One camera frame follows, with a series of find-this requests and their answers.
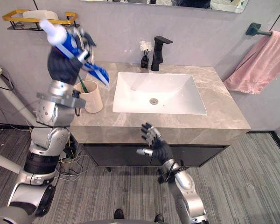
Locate white soap dish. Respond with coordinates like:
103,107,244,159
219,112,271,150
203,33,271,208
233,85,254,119
22,10,60,21

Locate white rectangular sink basin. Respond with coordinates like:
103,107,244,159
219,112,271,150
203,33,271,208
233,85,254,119
112,71,208,115

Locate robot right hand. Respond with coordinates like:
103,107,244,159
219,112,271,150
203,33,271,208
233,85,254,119
136,123,174,167

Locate white stand frame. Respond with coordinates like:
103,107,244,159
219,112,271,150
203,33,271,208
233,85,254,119
0,64,42,175

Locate loose cables on floor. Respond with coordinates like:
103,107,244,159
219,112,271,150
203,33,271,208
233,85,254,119
57,135,89,182

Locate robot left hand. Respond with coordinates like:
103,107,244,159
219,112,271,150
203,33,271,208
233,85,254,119
48,28,97,86

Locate yellow black wall shelf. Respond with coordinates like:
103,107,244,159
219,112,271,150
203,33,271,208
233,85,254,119
2,8,81,32

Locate green toothbrush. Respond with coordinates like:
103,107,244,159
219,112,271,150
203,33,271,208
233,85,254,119
77,74,88,93

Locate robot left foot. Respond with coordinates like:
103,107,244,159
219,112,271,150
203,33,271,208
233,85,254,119
113,208,125,220

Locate wall mirror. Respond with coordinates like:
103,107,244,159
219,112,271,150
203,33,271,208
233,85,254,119
80,0,249,14

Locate black reed diffuser bottle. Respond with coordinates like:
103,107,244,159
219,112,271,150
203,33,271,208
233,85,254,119
140,40,154,69

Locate beige toothbrush cup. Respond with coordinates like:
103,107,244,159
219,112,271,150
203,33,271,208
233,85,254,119
76,80,104,114

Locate black faucet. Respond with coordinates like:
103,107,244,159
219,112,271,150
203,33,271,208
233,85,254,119
150,35,174,72

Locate grey marble vanity cabinet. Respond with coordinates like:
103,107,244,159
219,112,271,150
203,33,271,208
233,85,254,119
69,61,252,173

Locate pink towel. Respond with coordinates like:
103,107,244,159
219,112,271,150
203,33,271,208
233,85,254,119
223,30,280,95

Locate blue white toothpaste tube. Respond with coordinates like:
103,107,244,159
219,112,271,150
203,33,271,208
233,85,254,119
39,19,111,89

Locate black towel bar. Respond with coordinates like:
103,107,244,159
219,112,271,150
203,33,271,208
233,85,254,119
245,22,273,37

